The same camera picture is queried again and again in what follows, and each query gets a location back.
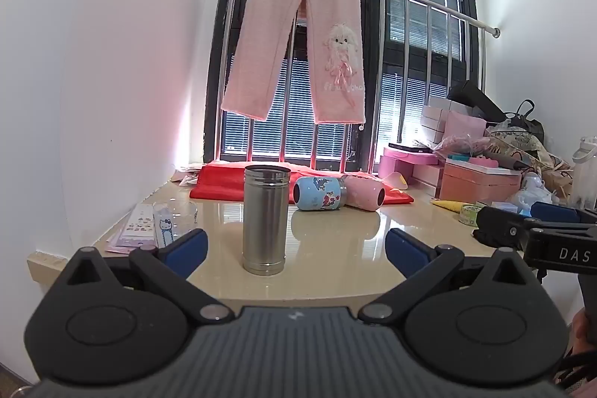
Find red cloth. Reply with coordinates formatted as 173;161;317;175
190;162;415;206

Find pink paper bag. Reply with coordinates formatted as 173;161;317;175
442;109;487;143

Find floral patterned bag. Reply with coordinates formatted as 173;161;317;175
484;120;573;196

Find clear plastic sticker pack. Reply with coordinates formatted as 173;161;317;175
152;200;199;248

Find large pink gift box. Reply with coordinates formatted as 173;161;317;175
440;158;522;206

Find cartoon sticker sheet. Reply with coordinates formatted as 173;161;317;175
104;203;162;254

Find blue cartoon cup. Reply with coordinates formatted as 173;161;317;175
292;176;347;211

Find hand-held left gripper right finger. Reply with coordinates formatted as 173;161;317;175
358;228;537;325

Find black folded object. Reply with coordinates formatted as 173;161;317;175
447;80;508;123

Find person's right hand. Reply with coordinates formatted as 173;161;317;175
570;308;597;354

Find pink pants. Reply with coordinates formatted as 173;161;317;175
221;0;367;125

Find loose papers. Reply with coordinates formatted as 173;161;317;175
169;164;207;185

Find pink cup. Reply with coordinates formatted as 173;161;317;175
342;175;387;211

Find yellow pouch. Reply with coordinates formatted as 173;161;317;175
431;198;468;213

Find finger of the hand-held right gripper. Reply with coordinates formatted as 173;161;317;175
472;205;542;250
531;201;597;225

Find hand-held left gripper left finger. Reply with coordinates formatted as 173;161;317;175
60;229;235;325

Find black flat case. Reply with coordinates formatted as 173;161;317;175
388;141;435;155

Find green tape roll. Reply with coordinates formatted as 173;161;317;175
460;203;487;228

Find stainless steel cup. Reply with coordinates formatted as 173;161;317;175
242;164;293;276

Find stack of white boxes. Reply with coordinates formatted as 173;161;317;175
419;96;452;145

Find black handbag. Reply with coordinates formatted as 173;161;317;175
503;99;546;147

